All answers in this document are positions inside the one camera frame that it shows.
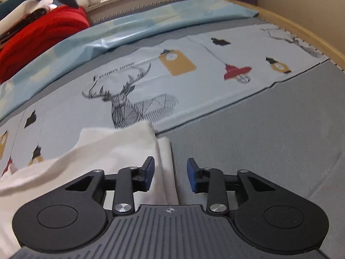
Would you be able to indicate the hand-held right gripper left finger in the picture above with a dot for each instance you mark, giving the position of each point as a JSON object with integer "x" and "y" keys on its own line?
{"x": 149, "y": 175}

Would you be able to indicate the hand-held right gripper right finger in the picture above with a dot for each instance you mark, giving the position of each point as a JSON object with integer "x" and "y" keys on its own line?
{"x": 192, "y": 176}

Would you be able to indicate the white garment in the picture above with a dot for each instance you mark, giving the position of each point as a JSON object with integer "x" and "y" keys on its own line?
{"x": 80, "y": 151}

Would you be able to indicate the grey bed sheet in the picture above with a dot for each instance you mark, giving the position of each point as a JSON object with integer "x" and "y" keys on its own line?
{"x": 256, "y": 140}

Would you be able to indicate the deer printed bed sheet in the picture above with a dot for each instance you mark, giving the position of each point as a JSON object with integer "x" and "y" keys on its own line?
{"x": 188, "y": 99}

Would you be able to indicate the light blue blanket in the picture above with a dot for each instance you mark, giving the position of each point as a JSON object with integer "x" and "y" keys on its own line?
{"x": 134, "y": 32}

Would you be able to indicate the wooden bed frame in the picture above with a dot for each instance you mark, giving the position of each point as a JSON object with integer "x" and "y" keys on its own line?
{"x": 296, "y": 24}

